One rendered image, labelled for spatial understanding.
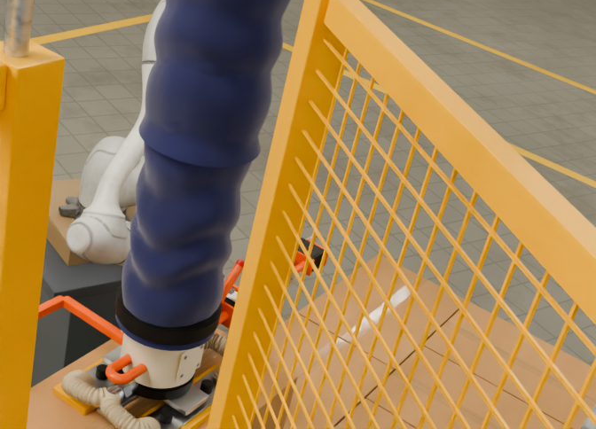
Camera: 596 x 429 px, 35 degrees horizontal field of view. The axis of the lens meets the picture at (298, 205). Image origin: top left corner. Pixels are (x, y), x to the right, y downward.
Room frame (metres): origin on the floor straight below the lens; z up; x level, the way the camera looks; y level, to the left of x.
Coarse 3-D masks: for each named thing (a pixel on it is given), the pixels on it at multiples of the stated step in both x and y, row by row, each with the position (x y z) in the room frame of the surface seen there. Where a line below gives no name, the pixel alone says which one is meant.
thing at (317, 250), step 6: (306, 240) 2.22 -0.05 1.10; (300, 246) 2.18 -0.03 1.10; (306, 246) 2.19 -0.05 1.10; (318, 246) 2.20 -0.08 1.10; (300, 252) 2.15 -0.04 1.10; (312, 252) 2.17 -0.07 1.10; (318, 252) 2.18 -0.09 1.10; (300, 258) 2.14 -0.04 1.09; (312, 258) 2.14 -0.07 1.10; (318, 258) 2.18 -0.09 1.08; (294, 264) 2.15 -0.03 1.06; (318, 264) 2.18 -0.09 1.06; (324, 264) 2.19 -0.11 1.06; (312, 270) 2.15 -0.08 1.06
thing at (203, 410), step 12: (204, 372) 1.73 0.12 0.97; (192, 384) 1.68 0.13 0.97; (204, 384) 1.66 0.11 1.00; (156, 408) 1.58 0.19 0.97; (168, 408) 1.55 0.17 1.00; (204, 408) 1.61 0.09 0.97; (168, 420) 1.53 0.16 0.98; (180, 420) 1.55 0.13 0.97; (192, 420) 1.57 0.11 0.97; (204, 420) 1.59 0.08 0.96
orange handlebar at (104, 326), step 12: (300, 264) 2.11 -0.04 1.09; (48, 300) 1.70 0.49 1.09; (60, 300) 1.71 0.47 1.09; (72, 300) 1.72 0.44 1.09; (48, 312) 1.67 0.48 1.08; (72, 312) 1.70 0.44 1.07; (84, 312) 1.69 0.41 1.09; (96, 324) 1.67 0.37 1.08; (108, 324) 1.67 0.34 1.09; (108, 336) 1.65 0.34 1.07; (120, 336) 1.64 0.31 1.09; (120, 360) 1.56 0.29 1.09; (108, 372) 1.51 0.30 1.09; (132, 372) 1.53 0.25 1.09; (144, 372) 1.56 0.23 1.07; (120, 384) 1.50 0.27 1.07
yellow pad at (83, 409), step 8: (88, 368) 1.65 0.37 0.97; (96, 368) 1.65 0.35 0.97; (104, 368) 1.63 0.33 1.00; (96, 376) 1.62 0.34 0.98; (104, 376) 1.62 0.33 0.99; (96, 384) 1.60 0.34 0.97; (104, 384) 1.60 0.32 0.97; (112, 384) 1.61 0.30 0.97; (56, 392) 1.56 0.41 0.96; (64, 392) 1.55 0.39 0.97; (64, 400) 1.54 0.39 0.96; (72, 400) 1.54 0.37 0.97; (80, 408) 1.52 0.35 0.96; (88, 408) 1.53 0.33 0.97; (96, 408) 1.55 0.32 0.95
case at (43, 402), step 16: (224, 336) 1.91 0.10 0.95; (96, 352) 1.73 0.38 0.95; (208, 352) 1.84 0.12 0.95; (64, 368) 1.65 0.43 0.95; (80, 368) 1.66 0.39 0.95; (208, 368) 1.78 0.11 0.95; (272, 368) 1.84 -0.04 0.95; (48, 384) 1.59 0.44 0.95; (272, 384) 1.78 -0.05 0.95; (32, 400) 1.53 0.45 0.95; (48, 400) 1.54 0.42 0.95; (144, 400) 1.61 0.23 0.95; (160, 400) 1.63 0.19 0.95; (272, 400) 1.73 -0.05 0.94; (288, 400) 1.81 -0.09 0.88; (32, 416) 1.48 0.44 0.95; (48, 416) 1.49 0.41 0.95; (64, 416) 1.50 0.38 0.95; (80, 416) 1.51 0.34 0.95; (96, 416) 1.53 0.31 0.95; (256, 416) 1.67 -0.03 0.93
